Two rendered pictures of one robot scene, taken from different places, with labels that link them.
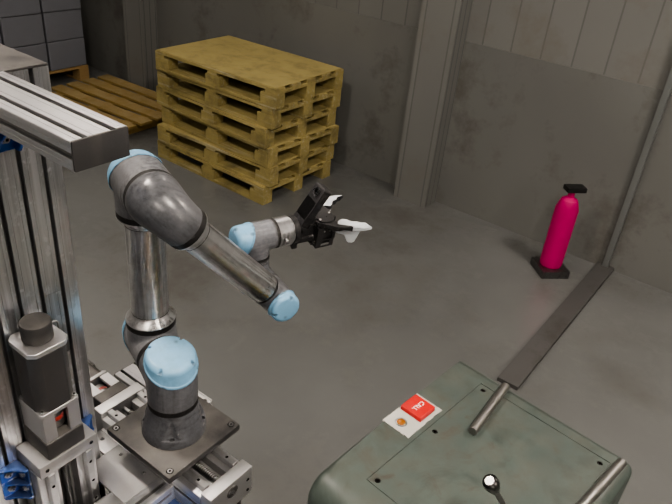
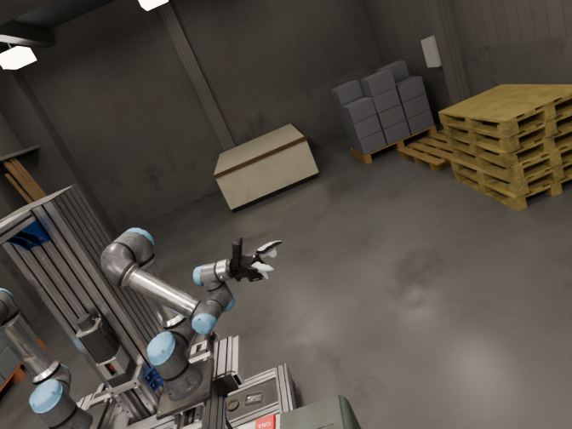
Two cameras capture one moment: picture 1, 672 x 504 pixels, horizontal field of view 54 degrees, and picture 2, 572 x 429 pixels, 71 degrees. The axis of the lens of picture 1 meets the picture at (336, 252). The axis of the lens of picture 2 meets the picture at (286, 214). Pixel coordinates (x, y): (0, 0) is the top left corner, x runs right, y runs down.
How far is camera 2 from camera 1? 151 cm
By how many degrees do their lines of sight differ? 53
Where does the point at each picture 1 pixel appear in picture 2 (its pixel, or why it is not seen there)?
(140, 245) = not seen: hidden behind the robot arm
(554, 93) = not seen: outside the picture
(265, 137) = (506, 159)
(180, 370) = (153, 354)
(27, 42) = (395, 122)
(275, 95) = (506, 126)
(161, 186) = (105, 253)
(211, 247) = (134, 286)
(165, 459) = (164, 404)
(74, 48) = (425, 117)
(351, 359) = (532, 353)
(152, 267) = not seen: hidden behind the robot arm
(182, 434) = (172, 392)
